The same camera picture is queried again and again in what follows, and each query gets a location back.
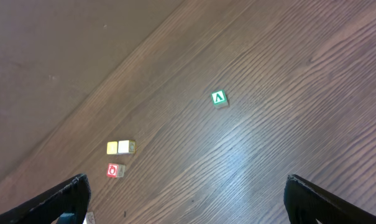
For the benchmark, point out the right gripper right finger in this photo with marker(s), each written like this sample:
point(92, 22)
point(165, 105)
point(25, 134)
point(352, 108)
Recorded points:
point(306, 202)

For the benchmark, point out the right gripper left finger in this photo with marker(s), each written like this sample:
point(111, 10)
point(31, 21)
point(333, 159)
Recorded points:
point(66, 202)

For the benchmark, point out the red top wooden block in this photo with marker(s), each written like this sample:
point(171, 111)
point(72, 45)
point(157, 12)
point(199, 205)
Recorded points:
point(116, 170)

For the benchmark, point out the yellow top wooden block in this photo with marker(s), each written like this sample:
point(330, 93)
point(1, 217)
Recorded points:
point(112, 147)

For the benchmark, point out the plain white wooden block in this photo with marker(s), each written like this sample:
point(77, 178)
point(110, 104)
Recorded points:
point(126, 147)

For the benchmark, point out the green letter wooden block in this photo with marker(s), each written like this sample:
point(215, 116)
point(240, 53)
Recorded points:
point(219, 99)

